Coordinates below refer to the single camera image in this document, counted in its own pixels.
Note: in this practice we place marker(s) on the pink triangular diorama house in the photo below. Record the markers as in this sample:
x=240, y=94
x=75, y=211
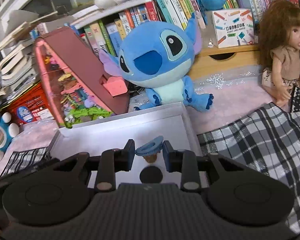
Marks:
x=77, y=87

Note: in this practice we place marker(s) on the white cardboard box tray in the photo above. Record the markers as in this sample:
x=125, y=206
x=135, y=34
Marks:
x=77, y=147

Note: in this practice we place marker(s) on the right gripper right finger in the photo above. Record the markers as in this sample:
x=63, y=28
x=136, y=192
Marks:
x=184, y=162

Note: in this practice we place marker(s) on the brown haired doll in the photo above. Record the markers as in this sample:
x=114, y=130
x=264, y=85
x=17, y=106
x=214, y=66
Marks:
x=279, y=43

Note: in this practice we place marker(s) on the black round lid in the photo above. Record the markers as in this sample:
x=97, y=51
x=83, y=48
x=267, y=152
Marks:
x=151, y=175

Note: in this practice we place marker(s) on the wooden drawer box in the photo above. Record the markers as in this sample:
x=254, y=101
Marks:
x=213, y=60

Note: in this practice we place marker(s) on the blue hair clip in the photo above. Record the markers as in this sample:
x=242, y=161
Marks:
x=150, y=150

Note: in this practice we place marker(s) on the black white plaid cloth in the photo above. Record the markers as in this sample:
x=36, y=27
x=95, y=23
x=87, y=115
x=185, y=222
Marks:
x=253, y=169

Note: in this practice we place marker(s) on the blue Stitch plush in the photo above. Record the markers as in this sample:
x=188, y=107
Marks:
x=157, y=56

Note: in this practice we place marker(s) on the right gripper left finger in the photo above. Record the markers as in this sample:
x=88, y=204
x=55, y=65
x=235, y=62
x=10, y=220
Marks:
x=109, y=163

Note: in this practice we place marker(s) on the red plastic crate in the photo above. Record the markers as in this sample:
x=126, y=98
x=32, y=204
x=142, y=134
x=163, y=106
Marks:
x=29, y=107

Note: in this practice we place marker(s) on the label printer box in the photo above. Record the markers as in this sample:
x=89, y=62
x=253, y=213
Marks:
x=230, y=27

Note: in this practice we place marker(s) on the stack of books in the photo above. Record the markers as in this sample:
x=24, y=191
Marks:
x=17, y=66

